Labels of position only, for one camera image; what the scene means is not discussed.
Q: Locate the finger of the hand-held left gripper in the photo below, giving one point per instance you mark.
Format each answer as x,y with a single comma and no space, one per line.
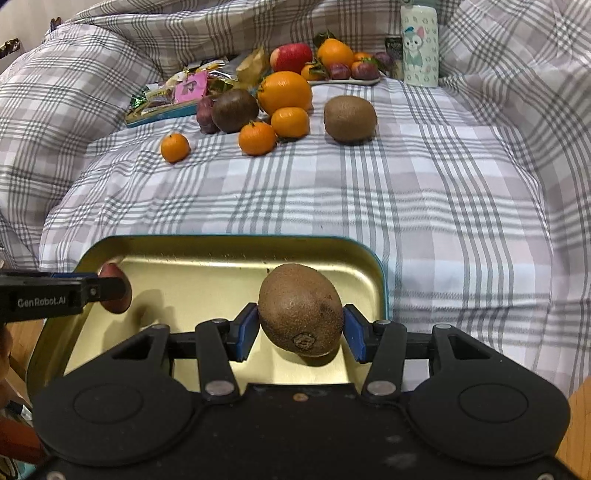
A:
46,276
108,288

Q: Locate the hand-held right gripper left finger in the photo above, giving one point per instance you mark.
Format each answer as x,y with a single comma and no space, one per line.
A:
244,332

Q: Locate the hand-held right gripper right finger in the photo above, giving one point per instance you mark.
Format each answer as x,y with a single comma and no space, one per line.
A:
356,333

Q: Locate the reddish purple plum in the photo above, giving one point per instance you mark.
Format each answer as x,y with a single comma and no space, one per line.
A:
117,307

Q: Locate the brown kiwi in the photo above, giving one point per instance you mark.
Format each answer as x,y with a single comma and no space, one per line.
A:
300,309
350,119

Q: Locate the gold tin tray teal rim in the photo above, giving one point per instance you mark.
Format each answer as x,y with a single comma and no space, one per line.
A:
184,286

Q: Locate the small mandarin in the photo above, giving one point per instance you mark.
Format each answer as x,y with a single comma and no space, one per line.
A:
310,73
175,147
257,138
290,123
362,57

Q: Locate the dark brown passion fruit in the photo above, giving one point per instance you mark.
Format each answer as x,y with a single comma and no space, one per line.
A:
234,110

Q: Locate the large orange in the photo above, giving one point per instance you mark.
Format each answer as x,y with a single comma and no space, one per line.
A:
285,92

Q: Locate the grey plaid blanket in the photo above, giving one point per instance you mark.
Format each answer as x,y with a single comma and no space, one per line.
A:
415,194

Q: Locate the teal tin snack tray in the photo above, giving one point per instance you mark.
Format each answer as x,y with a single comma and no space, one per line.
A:
157,119

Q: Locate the green wrapped candy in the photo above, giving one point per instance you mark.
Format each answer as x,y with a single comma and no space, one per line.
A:
138,99

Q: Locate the pile of snack packets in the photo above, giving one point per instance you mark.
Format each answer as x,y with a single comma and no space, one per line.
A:
157,98

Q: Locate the pink snack packet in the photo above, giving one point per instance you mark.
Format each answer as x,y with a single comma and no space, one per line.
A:
190,88

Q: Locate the white plate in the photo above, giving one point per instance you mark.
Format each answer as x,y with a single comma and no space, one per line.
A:
351,81

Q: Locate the brown paper snack bag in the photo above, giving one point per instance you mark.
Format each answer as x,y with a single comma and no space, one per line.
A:
253,64

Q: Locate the red apple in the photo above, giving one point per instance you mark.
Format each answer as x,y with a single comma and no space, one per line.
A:
291,57

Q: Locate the orange with leaves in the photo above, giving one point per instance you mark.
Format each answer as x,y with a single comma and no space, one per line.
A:
335,53

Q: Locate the dark drink can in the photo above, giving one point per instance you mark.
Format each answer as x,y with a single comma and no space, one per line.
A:
393,53

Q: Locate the cartoon cat water bottle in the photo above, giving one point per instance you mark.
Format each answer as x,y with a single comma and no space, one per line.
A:
419,46

